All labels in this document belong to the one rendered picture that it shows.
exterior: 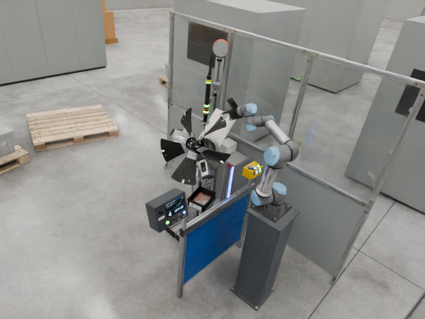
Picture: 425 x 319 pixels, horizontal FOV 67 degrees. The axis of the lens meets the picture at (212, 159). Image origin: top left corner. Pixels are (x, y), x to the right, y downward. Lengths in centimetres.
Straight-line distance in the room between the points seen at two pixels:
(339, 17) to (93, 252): 690
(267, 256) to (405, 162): 269
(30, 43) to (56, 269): 520
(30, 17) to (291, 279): 655
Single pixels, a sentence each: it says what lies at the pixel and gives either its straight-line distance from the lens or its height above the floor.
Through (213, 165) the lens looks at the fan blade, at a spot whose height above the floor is 116.
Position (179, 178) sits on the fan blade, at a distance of 281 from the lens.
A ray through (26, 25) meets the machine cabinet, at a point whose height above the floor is 110.
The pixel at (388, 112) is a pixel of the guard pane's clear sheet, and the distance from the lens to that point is 268.
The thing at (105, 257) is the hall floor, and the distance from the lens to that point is 350.
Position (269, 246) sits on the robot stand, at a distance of 259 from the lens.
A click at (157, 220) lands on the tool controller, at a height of 117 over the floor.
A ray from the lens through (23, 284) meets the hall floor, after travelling 350.
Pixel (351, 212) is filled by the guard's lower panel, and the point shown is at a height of 84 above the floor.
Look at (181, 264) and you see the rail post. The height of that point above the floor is 47.
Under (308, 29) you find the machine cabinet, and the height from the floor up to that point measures 128.
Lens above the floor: 265
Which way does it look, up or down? 33 degrees down
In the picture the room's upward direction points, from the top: 6 degrees clockwise
